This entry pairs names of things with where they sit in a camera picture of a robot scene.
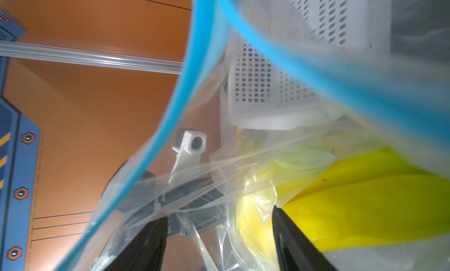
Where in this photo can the aluminium corner post left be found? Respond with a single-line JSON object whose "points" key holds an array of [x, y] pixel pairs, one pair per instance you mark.
{"points": [[88, 58]]}

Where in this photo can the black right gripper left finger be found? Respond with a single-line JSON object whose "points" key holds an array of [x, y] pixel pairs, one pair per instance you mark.
{"points": [[144, 252]]}

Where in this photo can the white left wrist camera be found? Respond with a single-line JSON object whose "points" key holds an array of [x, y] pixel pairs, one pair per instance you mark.
{"points": [[189, 145]]}

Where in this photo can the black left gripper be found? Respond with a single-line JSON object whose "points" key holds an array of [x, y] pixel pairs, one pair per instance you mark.
{"points": [[152, 209]]}

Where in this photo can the clear zip bag blue seal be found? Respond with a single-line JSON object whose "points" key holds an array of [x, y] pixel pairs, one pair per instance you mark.
{"points": [[302, 135]]}

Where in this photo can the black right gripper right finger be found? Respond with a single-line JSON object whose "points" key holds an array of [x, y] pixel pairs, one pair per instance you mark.
{"points": [[294, 250]]}

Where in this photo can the yellow banana bunch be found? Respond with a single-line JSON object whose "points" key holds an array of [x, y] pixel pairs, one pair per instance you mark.
{"points": [[370, 199]]}

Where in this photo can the white perforated plastic basket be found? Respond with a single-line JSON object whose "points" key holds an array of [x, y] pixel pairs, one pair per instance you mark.
{"points": [[267, 91]]}

